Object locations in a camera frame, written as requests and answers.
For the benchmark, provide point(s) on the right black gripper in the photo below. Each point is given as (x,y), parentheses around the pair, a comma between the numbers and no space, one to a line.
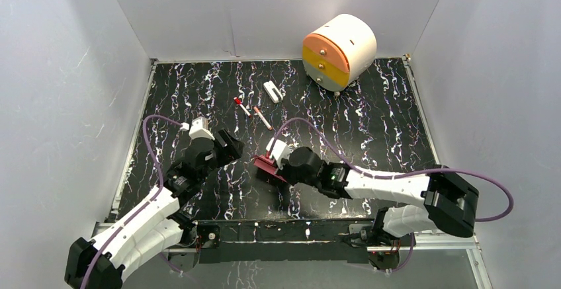
(283,172)

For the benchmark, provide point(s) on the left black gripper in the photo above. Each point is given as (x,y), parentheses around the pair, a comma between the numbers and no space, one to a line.
(229,145)

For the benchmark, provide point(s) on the pink paper box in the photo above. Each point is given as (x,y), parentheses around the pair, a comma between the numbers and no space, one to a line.
(269,166)

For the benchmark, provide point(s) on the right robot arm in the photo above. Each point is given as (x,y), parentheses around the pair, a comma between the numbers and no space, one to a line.
(432,199)

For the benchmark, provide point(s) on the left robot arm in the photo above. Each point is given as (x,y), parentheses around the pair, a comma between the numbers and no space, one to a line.
(155,224)

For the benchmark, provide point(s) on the orange capped white marker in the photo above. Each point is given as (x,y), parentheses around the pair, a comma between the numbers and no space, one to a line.
(262,118)

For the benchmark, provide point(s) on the red capped white marker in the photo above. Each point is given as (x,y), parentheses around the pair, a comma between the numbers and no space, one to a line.
(240,104)

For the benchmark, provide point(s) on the white rectangular clip block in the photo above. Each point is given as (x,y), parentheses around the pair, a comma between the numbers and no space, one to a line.
(273,92)

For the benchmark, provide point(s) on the round white drawer cabinet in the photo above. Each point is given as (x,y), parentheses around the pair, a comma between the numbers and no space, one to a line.
(335,54)

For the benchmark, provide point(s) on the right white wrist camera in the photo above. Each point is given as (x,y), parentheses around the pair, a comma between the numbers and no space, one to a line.
(277,148)

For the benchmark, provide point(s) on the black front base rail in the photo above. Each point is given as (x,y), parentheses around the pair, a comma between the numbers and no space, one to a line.
(281,240)

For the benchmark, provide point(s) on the aluminium frame rail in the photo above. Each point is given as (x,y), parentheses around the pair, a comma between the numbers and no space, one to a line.
(384,257)

